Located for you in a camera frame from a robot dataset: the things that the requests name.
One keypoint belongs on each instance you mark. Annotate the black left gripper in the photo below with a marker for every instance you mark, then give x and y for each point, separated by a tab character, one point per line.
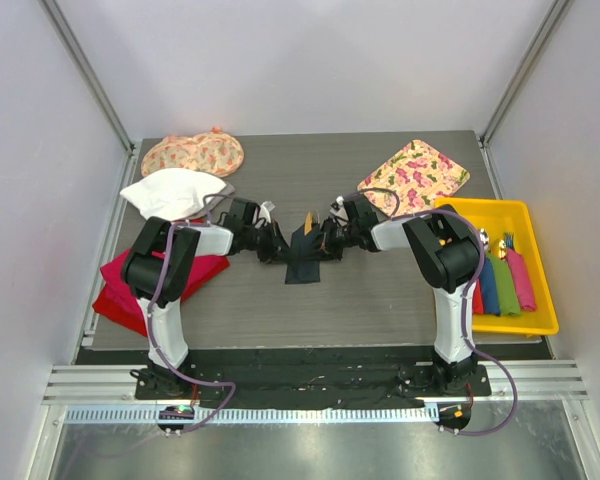
274	239

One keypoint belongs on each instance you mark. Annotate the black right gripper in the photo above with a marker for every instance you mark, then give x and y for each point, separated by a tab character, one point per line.
329	250

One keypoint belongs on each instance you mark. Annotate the dark blue paper napkin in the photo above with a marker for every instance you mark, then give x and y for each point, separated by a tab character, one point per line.
303	262

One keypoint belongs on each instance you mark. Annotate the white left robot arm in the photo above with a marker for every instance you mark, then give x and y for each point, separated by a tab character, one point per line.
158	267

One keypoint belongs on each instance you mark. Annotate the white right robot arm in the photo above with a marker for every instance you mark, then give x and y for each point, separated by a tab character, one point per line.
449	255

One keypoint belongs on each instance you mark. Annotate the red rolled napkin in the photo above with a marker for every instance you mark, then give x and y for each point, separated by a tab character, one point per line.
478	303

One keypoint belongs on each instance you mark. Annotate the blue rolled napkin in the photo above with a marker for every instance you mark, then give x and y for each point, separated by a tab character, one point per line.
488	289

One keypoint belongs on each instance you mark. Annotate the grey cloth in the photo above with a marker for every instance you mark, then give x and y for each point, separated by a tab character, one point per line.
211	195

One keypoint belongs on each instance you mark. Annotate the floral fabric pouch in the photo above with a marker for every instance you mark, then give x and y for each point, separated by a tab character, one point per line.
215	152

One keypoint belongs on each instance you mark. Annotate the white cloth bag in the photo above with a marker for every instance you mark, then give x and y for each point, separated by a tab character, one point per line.
168	194

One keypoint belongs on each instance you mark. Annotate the floral pattern tray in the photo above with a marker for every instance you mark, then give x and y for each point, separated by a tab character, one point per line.
412	180

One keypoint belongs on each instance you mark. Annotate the silver metal spoon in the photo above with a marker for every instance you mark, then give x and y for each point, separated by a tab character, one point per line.
485	240

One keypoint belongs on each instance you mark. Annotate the magenta cloth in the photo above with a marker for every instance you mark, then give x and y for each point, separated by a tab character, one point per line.
204	269

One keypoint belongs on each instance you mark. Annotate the red cloth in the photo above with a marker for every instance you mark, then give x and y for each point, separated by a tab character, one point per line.
104	305

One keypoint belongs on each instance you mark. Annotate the yellow plastic bin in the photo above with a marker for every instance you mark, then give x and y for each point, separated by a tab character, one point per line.
511	220

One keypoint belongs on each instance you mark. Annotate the iridescent metal spoon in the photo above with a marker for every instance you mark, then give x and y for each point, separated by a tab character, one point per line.
502	249

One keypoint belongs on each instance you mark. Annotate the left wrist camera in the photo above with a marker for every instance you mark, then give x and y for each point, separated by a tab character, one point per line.
245	213

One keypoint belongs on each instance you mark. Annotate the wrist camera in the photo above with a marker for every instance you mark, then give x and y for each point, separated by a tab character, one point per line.
355	211
245	213

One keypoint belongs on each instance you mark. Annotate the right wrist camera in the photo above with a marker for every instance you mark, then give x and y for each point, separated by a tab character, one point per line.
355	211

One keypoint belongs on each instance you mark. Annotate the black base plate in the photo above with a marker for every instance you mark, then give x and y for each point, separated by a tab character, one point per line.
310	375

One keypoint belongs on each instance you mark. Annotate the aluminium front rail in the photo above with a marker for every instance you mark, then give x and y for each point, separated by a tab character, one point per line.
106	395

